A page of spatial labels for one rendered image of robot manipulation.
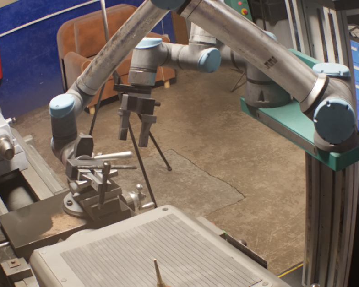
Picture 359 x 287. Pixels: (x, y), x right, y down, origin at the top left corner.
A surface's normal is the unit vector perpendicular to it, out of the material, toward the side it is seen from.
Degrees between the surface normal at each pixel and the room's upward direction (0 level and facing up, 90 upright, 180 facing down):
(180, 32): 90
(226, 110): 0
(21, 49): 90
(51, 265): 0
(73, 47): 90
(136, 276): 0
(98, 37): 99
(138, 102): 66
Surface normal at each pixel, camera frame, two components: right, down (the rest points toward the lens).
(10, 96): 0.48, 0.32
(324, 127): -0.16, 0.50
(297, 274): -0.14, -0.89
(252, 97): -0.72, 0.07
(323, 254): -0.89, 0.30
